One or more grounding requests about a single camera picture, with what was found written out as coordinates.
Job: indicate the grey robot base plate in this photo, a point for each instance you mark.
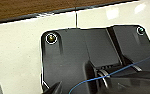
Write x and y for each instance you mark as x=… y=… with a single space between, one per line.
x=74 y=56

